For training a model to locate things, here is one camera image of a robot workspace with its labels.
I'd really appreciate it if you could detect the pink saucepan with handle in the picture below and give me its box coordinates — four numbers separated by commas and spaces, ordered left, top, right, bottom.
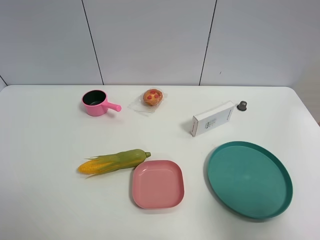
81, 89, 122, 117

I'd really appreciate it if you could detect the round teal plate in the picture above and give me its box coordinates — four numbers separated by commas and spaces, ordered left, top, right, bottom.
206, 141, 293, 220

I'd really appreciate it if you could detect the white cardboard box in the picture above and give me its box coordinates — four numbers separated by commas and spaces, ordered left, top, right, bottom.
190, 101, 235, 137

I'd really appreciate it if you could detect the muffin with red toppings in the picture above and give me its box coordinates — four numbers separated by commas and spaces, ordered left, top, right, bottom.
142, 88, 163, 107

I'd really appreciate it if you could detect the toy corn cob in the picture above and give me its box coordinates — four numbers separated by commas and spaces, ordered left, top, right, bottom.
77, 149, 151, 177

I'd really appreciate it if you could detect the clear plastic muffin wrapper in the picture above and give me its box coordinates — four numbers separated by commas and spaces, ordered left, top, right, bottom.
127, 87, 168, 117

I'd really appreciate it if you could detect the square pink plate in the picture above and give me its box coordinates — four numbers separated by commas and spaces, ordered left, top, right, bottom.
132, 160, 185, 209

